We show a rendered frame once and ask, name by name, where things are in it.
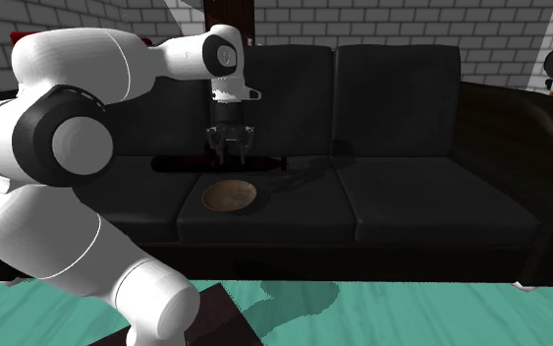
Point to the red block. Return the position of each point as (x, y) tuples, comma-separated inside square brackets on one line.
[(21, 37)]

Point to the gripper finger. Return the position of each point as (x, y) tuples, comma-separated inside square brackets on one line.
[(219, 146), (244, 146)]

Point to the dark robot stand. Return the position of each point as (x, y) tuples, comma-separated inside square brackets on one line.
[(218, 316)]

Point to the black leather sofa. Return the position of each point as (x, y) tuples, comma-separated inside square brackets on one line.
[(400, 191)]

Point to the dark wooden door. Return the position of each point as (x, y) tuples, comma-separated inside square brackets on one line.
[(230, 14)]

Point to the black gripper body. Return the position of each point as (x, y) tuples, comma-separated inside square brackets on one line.
[(227, 115)]

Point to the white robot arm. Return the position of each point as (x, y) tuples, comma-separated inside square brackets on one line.
[(60, 62)]

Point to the brown wooden bowl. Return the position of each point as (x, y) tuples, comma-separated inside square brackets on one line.
[(229, 195)]

